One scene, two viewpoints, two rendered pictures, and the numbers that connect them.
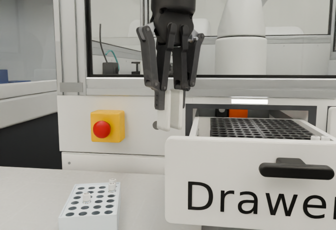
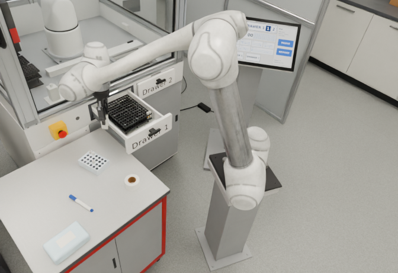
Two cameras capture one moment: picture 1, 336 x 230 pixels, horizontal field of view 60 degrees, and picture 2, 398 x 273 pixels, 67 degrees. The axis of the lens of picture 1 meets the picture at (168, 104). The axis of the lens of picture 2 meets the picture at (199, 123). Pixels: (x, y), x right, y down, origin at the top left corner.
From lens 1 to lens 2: 125 cm
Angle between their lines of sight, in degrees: 62
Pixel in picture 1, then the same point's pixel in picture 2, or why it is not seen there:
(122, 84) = (58, 110)
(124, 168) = (67, 140)
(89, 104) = (43, 125)
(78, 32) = (28, 98)
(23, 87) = not seen: outside the picture
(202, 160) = (134, 138)
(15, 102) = not seen: outside the picture
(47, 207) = (73, 172)
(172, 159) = (128, 142)
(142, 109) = (69, 115)
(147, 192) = (94, 146)
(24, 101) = not seen: outside the picture
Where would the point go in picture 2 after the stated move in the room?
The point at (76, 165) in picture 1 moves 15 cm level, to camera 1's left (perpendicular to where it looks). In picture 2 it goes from (43, 152) to (14, 170)
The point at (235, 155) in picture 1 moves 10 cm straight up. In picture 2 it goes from (141, 134) to (140, 118)
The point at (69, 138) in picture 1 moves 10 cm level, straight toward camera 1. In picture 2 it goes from (36, 144) to (54, 149)
